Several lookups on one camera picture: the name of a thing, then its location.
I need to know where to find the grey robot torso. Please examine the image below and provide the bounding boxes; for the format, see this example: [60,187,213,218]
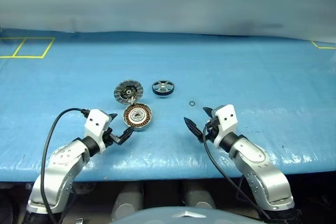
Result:
[110,206,266,224]

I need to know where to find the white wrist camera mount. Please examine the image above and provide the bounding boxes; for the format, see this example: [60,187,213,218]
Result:
[84,109,111,154]
[213,104,238,148]

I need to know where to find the black rotor silver spokes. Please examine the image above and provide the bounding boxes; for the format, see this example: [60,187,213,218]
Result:
[151,79,176,97]

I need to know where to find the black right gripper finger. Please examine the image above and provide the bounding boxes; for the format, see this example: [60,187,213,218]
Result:
[183,116,205,144]
[202,106,215,119]

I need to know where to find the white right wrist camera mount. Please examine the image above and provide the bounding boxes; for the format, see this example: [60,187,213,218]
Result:
[213,104,238,148]

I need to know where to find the silver finned motor cover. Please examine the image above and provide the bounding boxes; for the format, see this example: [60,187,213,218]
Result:
[113,79,145,104]

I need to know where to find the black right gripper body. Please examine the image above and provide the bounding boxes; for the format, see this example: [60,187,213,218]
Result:
[203,116,221,144]

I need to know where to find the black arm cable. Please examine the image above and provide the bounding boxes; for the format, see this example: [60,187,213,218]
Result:
[202,126,271,221]
[40,107,89,224]

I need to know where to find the blue plastic table cover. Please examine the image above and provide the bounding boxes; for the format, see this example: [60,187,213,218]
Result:
[0,28,336,183]

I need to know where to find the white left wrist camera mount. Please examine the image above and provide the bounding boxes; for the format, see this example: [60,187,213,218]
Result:
[84,109,111,154]

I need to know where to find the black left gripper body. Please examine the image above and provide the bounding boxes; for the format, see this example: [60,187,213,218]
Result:
[103,126,120,150]

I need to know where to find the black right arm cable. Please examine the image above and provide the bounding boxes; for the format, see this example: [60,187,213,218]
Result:
[202,126,271,221]

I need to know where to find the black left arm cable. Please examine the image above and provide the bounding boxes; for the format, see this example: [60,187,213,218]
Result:
[40,107,89,224]

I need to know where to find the grey rounded robot leg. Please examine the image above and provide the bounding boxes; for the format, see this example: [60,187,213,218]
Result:
[183,182,216,209]
[111,182,144,221]

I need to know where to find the silver motor housing copper coils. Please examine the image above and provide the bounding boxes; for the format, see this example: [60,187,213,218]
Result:
[122,102,153,133]

